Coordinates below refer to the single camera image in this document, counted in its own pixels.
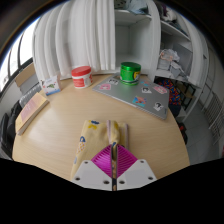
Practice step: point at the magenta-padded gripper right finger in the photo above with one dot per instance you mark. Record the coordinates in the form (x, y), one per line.
(136, 174)

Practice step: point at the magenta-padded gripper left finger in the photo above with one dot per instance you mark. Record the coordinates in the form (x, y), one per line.
(91, 175)

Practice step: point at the silver laptop with stickers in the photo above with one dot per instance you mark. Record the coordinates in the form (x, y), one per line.
(136, 95)

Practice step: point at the colourful patterned bag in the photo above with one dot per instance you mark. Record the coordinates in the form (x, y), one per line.
(172, 95)

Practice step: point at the yellow and pink book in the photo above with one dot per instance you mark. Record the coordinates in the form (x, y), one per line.
(30, 111)

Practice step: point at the small white picture card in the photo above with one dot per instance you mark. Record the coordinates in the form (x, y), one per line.
(51, 86)

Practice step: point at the white jar with red lid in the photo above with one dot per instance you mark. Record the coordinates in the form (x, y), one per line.
(82, 77)

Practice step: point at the green metal tin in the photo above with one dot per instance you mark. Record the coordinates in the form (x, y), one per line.
(130, 73)

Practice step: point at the white radiator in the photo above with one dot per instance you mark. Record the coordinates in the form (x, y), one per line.
(29, 95)

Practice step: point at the cardboard box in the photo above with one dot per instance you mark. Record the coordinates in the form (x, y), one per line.
(26, 76)

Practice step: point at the white shelf unit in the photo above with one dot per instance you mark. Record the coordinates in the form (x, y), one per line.
(140, 36)

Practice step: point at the dark-framed window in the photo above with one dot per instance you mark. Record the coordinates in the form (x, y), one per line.
(13, 60)

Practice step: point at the white curtain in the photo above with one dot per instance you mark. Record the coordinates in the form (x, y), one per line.
(73, 36)

